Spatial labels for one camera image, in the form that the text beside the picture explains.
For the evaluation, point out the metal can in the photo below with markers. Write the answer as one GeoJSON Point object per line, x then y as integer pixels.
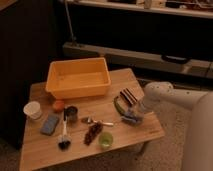
{"type": "Point", "coordinates": [71, 113]}

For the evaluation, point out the green plastic cup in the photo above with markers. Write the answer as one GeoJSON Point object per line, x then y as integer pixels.
{"type": "Point", "coordinates": [105, 140]}

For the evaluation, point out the white handled dish brush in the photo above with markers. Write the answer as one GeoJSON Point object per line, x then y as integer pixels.
{"type": "Point", "coordinates": [64, 140]}

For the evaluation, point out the green cucumber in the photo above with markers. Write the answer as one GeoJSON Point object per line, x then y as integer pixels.
{"type": "Point", "coordinates": [119, 109]}

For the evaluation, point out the orange plastic bin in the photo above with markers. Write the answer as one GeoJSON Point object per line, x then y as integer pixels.
{"type": "Point", "coordinates": [78, 78]}

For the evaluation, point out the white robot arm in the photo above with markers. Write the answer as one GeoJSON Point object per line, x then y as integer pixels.
{"type": "Point", "coordinates": [197, 150]}

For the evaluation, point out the grey metal shelf rack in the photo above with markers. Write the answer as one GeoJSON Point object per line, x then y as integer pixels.
{"type": "Point", "coordinates": [124, 27]}

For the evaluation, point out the blue grey towel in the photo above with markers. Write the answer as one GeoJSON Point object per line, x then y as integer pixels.
{"type": "Point", "coordinates": [131, 118]}

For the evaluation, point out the orange fruit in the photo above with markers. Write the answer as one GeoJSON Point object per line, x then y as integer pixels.
{"type": "Point", "coordinates": [58, 105]}

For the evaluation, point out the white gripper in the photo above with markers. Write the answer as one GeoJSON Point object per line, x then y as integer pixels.
{"type": "Point", "coordinates": [141, 109]}

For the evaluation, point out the blue sponge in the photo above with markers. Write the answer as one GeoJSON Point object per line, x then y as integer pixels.
{"type": "Point", "coordinates": [49, 125]}

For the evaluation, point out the striped chocolate wafer block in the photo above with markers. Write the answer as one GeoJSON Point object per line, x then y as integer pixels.
{"type": "Point", "coordinates": [129, 97]}

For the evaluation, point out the white paper cup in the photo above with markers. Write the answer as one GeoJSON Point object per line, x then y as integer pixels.
{"type": "Point", "coordinates": [33, 110]}

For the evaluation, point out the metal spoon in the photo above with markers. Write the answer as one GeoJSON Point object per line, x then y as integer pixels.
{"type": "Point", "coordinates": [89, 120]}

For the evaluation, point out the dark grape bunch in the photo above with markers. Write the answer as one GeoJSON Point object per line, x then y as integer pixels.
{"type": "Point", "coordinates": [92, 133]}

